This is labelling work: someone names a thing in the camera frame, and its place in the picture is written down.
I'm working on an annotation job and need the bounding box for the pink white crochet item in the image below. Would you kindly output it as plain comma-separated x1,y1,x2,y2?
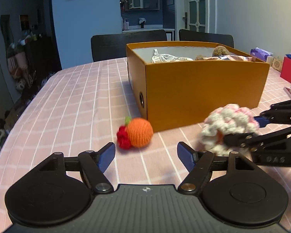
200,104,260,156

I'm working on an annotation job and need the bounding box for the orange crochet fruit toy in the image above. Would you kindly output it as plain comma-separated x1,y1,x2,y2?
117,117,154,150

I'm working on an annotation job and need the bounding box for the brown plush toy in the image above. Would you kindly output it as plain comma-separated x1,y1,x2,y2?
196,45,230,61

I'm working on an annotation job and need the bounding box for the white drawstring pouch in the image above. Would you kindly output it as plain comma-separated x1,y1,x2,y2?
151,49,193,63

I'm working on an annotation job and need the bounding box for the small beige speaker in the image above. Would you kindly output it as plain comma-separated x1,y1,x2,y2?
272,57,283,72

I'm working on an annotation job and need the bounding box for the red box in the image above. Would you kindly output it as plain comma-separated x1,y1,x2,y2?
280,56,291,83

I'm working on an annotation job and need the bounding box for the orange cardboard box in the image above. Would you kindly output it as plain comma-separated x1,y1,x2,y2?
126,41,270,132

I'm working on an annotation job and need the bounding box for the purple tissue pack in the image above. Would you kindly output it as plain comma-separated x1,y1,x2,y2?
250,47,273,62

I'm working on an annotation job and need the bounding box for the black chair left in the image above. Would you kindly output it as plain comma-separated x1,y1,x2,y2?
90,29,168,63

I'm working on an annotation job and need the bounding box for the black chair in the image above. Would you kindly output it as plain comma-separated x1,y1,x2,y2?
179,29,234,48
90,29,168,63

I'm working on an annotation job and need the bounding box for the black chair right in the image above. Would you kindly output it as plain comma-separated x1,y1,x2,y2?
179,29,234,48

